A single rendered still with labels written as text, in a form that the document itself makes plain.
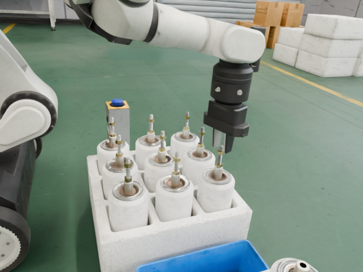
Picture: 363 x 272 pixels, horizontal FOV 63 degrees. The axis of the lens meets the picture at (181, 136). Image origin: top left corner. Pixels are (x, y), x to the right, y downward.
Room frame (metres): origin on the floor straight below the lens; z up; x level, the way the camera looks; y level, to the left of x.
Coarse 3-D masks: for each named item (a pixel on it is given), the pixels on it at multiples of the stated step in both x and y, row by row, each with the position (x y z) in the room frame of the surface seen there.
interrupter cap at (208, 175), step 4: (212, 168) 0.69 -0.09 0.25; (204, 172) 0.67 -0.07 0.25; (208, 172) 0.67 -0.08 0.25; (212, 172) 0.68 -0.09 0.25; (224, 172) 0.68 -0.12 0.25; (228, 172) 0.68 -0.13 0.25; (204, 176) 0.65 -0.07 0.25; (208, 176) 0.65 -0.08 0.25; (212, 176) 0.66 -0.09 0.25; (224, 176) 0.66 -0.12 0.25; (228, 176) 0.66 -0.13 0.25; (208, 180) 0.63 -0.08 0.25; (212, 180) 0.64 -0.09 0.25; (216, 180) 0.64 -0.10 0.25; (220, 180) 0.64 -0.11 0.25; (224, 180) 0.64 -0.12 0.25; (228, 180) 0.64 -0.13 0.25; (216, 184) 0.62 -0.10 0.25; (220, 184) 0.62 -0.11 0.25; (224, 184) 0.63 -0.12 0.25
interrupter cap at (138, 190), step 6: (114, 186) 0.58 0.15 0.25; (120, 186) 0.58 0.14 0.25; (138, 186) 0.59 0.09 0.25; (114, 192) 0.56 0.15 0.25; (120, 192) 0.56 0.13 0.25; (132, 192) 0.57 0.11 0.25; (138, 192) 0.56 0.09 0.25; (120, 198) 0.54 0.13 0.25; (126, 198) 0.54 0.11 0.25; (132, 198) 0.54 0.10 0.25; (138, 198) 0.55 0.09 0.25
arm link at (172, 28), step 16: (96, 0) 0.54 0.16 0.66; (112, 0) 0.50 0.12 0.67; (96, 16) 0.54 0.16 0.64; (112, 16) 0.52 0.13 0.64; (128, 16) 0.50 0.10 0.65; (144, 16) 0.52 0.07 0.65; (160, 16) 0.53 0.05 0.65; (176, 16) 0.55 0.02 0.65; (192, 16) 0.58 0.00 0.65; (112, 32) 0.54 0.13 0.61; (128, 32) 0.52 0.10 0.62; (144, 32) 0.53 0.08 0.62; (160, 32) 0.53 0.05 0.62; (176, 32) 0.55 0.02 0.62; (192, 32) 0.57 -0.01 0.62; (192, 48) 0.58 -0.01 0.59
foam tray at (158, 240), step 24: (96, 168) 0.76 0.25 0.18; (96, 192) 0.65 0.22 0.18; (96, 216) 0.56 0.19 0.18; (192, 216) 0.58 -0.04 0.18; (216, 216) 0.58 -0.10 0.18; (240, 216) 0.60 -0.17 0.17; (96, 240) 0.64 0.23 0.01; (120, 240) 0.49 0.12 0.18; (144, 240) 0.51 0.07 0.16; (168, 240) 0.53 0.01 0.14; (192, 240) 0.55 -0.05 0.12; (216, 240) 0.58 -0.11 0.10; (120, 264) 0.49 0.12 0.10
